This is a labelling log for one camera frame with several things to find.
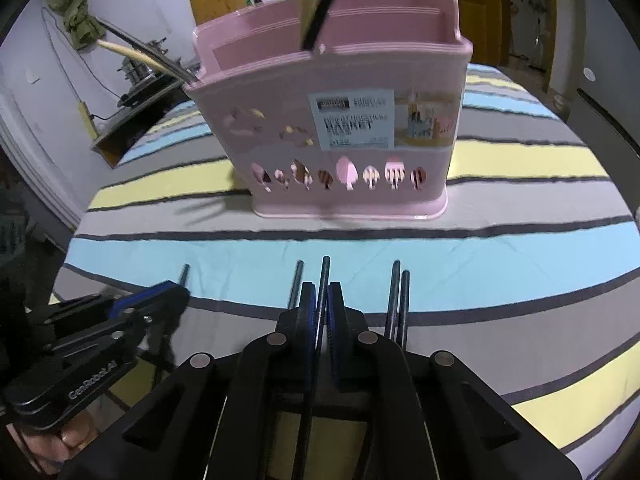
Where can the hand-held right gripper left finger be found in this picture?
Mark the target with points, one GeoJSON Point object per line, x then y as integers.
{"type": "Point", "coordinates": [307, 340]}

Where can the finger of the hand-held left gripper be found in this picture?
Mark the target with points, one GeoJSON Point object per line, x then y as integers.
{"type": "Point", "coordinates": [120, 332]}
{"type": "Point", "coordinates": [140, 297]}

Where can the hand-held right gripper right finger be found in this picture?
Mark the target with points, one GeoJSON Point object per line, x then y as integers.
{"type": "Point", "coordinates": [336, 340]}

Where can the cream and steel chopstick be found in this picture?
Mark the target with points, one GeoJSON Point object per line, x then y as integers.
{"type": "Point", "coordinates": [125, 50]}

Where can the pink plastic utensil basket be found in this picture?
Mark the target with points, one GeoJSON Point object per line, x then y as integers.
{"type": "Point", "coordinates": [280, 90]}

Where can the person's left hand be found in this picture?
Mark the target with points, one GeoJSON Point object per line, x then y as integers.
{"type": "Point", "coordinates": [55, 452]}

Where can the low steel stand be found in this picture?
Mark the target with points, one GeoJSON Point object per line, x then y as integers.
{"type": "Point", "coordinates": [125, 135]}

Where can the yellowed power strip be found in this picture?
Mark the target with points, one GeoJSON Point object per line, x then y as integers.
{"type": "Point", "coordinates": [86, 120]}

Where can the striped tablecloth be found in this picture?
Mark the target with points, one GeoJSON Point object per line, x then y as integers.
{"type": "Point", "coordinates": [500, 240]}

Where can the black induction cooktop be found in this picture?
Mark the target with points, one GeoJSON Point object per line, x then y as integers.
{"type": "Point", "coordinates": [145, 92]}

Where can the steel steamer pot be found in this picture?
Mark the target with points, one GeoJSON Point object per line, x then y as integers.
{"type": "Point", "coordinates": [142, 62]}

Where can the green hanging cloth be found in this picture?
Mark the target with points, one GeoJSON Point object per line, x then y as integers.
{"type": "Point", "coordinates": [75, 5]}

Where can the wooden cutting board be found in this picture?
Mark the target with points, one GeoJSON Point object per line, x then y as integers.
{"type": "Point", "coordinates": [215, 2]}

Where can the yellow wooden door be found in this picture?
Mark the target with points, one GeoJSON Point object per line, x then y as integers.
{"type": "Point", "coordinates": [450, 10]}

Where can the grey refrigerator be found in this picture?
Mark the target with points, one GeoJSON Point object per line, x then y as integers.
{"type": "Point", "coordinates": [600, 85]}

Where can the white wall switch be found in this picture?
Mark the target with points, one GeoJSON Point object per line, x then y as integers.
{"type": "Point", "coordinates": [33, 76]}

